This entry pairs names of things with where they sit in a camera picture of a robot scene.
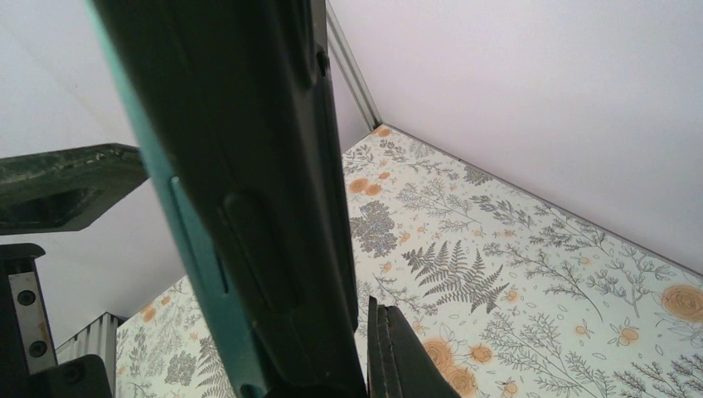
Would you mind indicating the aluminium rail frame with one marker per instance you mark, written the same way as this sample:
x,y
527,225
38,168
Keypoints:
x,y
99,338

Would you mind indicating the black phone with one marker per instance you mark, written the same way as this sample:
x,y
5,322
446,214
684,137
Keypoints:
x,y
231,103

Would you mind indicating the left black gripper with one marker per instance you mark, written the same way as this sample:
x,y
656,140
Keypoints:
x,y
58,191

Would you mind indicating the floral patterned table mat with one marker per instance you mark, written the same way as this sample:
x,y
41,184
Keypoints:
x,y
509,295

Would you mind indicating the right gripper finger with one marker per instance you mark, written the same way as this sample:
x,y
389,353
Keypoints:
x,y
397,363

